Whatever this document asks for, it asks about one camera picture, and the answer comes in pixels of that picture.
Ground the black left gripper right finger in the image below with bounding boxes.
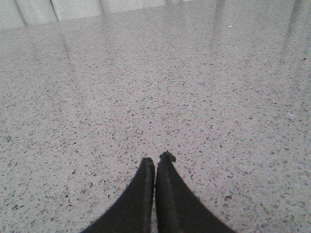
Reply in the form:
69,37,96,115
155,151,234,233

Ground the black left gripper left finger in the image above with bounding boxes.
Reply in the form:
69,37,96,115
82,157,155,233

